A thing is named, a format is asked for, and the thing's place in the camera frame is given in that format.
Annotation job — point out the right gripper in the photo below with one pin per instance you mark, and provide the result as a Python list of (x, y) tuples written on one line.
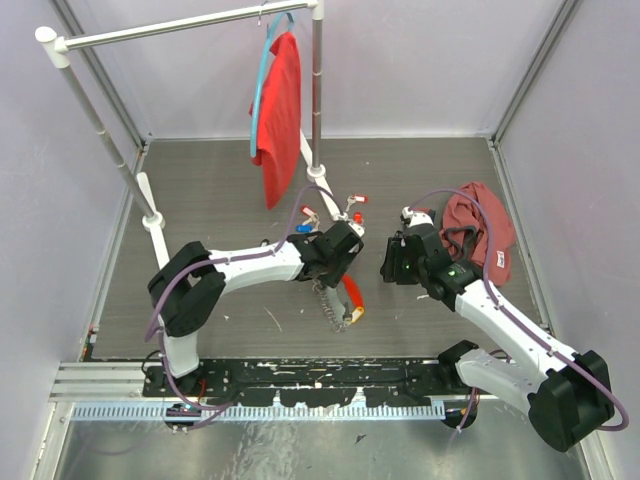
[(390, 270)]

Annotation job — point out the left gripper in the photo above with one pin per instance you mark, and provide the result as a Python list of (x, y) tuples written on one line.
[(334, 279)]

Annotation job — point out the keyring with red tag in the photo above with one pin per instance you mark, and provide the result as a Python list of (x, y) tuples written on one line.
[(332, 301)]

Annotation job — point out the key with yellow tag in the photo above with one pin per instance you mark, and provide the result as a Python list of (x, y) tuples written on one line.
[(352, 314)]

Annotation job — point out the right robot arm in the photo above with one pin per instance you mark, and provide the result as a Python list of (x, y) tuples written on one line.
[(565, 394)]

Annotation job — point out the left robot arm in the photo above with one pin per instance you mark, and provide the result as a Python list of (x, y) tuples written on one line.
[(186, 290)]

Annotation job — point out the key with red tag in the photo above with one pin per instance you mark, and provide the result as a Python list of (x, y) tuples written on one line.
[(355, 199), (312, 216)]

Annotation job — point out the crumpled red shirt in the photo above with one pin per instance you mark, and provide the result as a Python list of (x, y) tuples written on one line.
[(466, 234)]

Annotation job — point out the far key with red tag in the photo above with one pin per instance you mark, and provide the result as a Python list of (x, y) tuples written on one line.
[(355, 199)]

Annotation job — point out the blue hanger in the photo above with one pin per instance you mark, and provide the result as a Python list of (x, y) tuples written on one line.
[(261, 76)]

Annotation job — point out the red shirt on hanger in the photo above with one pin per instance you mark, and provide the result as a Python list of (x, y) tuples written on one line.
[(279, 120)]

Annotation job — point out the clothes rack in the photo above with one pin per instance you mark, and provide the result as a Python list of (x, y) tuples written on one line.
[(198, 82)]

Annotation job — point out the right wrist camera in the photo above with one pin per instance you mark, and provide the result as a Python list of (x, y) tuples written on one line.
[(414, 221)]

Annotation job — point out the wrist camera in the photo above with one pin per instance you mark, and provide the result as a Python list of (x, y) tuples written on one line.
[(357, 228), (414, 221)]

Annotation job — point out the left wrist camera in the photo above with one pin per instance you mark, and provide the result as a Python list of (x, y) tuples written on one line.
[(357, 228)]

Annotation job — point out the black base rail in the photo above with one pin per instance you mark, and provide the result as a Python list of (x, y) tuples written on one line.
[(319, 382)]

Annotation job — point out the grey cable duct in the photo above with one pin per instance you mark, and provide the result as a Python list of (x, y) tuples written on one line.
[(166, 411)]

